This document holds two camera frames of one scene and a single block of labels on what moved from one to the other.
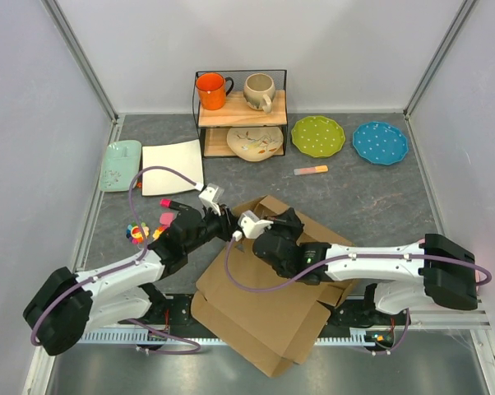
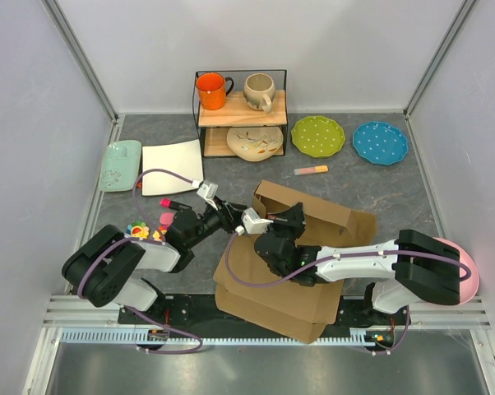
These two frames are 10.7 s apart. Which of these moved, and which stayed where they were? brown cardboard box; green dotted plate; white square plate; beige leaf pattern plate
Moved: brown cardboard box
Stayed: green dotted plate; white square plate; beige leaf pattern plate
